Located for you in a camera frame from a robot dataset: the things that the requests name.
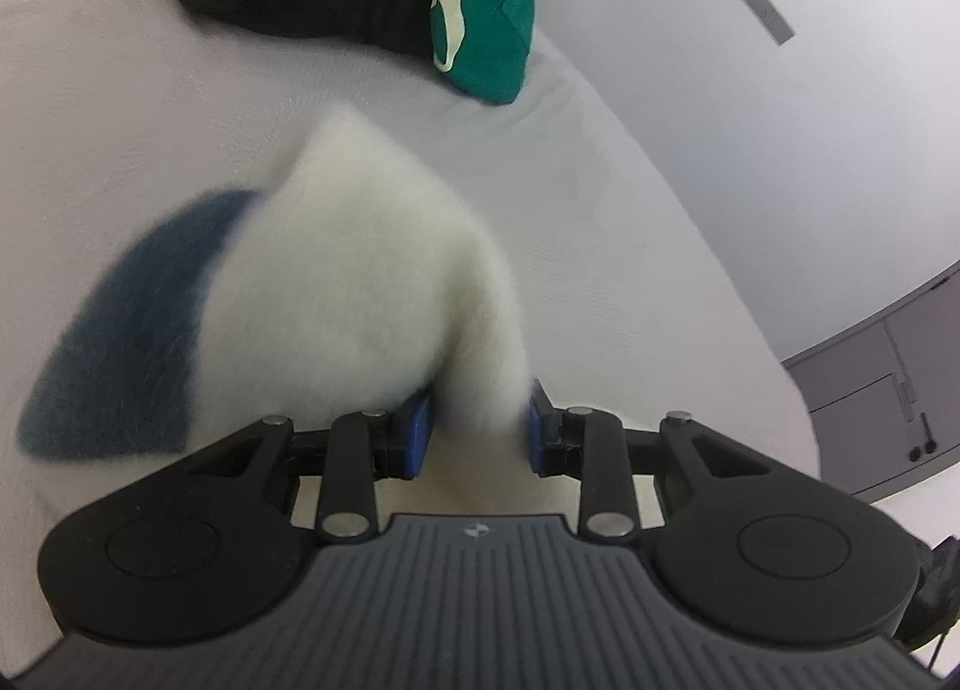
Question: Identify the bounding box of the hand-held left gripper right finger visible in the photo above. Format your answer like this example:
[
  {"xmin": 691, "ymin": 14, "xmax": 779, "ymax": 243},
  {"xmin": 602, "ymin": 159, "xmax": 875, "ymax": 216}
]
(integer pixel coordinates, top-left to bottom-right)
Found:
[{"xmin": 527, "ymin": 379, "xmax": 785, "ymax": 541}]

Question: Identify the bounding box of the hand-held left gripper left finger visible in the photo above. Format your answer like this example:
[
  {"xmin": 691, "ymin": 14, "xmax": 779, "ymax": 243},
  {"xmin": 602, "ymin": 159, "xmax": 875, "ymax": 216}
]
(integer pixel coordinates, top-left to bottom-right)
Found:
[{"xmin": 180, "ymin": 390, "xmax": 434, "ymax": 541}]

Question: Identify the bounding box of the cream sweater with blue stripes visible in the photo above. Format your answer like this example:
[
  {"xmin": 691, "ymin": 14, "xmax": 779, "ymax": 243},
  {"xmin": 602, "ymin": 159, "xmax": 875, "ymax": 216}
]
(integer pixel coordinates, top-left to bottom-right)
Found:
[{"xmin": 15, "ymin": 101, "xmax": 661, "ymax": 533}]

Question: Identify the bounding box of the green garment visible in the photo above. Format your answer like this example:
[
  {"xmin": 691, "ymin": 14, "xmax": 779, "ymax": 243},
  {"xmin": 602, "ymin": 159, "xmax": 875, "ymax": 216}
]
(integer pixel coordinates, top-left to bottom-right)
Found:
[{"xmin": 427, "ymin": 0, "xmax": 538, "ymax": 107}]

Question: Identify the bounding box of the dark cloth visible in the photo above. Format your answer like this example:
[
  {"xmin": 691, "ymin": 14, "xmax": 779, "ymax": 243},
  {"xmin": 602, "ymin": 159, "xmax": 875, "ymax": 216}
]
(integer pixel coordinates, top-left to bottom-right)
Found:
[{"xmin": 904, "ymin": 531, "xmax": 960, "ymax": 668}]

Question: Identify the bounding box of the grey wall panel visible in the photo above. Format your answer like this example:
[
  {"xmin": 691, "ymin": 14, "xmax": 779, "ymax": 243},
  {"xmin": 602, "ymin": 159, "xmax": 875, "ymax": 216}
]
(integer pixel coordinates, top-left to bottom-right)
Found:
[{"xmin": 739, "ymin": 0, "xmax": 796, "ymax": 47}]

